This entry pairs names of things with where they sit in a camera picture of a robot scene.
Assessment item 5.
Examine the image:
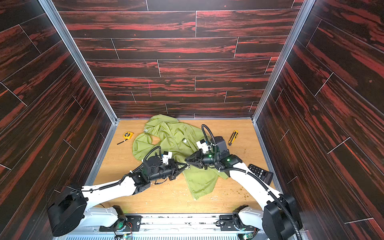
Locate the green Snoopy zip jacket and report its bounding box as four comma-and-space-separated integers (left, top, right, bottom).
133, 115, 229, 200

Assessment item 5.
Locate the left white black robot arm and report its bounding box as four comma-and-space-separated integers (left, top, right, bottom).
47, 155, 188, 237

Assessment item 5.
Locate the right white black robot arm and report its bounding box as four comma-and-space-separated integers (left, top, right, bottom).
185, 137, 303, 240

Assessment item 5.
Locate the yellow black utility knife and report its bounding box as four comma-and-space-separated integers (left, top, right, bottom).
228, 130, 239, 146

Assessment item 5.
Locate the yellow tape measure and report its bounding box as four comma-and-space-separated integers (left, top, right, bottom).
117, 132, 134, 145

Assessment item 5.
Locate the dark grey calculator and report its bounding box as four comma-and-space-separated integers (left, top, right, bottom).
248, 164, 274, 185

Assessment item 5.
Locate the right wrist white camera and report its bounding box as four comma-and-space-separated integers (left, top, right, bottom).
196, 139, 209, 154

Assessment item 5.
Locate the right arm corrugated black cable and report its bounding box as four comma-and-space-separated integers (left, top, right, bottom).
220, 167, 303, 240

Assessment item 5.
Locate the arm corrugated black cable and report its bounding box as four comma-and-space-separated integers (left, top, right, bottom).
220, 167, 303, 240
80, 146, 163, 193

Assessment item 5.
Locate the aluminium front rail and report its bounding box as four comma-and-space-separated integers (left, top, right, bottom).
53, 214, 268, 240

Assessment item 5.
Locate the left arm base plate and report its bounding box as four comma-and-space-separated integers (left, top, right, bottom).
99, 215, 142, 233

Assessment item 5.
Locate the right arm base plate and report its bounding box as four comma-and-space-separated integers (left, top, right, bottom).
215, 215, 259, 232

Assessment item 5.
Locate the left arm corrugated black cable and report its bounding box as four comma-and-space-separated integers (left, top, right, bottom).
80, 146, 163, 193

